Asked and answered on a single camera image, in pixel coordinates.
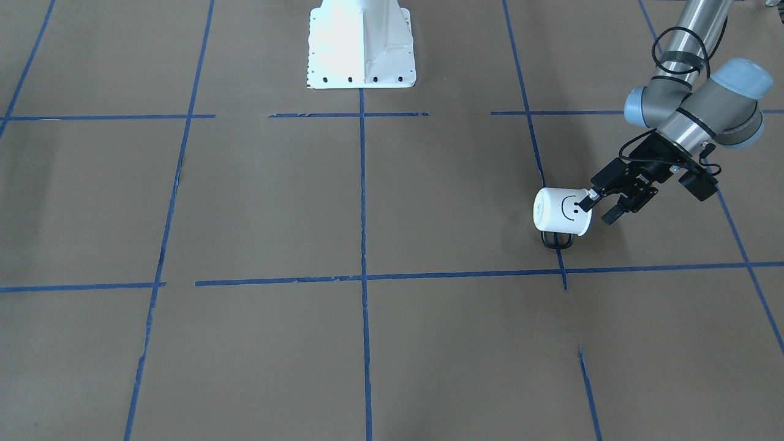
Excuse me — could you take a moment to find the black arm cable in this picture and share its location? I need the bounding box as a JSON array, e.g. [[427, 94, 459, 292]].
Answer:
[[617, 18, 729, 166]]

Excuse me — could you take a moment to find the white smiley mug black handle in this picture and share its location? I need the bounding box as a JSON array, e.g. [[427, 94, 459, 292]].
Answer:
[[533, 187, 592, 249]]

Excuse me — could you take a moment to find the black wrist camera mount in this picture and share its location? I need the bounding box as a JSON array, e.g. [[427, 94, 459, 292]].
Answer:
[[678, 165, 718, 203]]

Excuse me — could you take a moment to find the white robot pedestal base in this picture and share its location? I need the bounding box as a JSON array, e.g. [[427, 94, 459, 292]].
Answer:
[[306, 1, 417, 89]]

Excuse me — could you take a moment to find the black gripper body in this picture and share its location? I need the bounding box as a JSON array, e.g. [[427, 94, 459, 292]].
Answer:
[[617, 136, 698, 213]]

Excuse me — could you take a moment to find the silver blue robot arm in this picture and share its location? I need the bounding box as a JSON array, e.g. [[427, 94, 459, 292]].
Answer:
[[578, 1, 774, 224]]

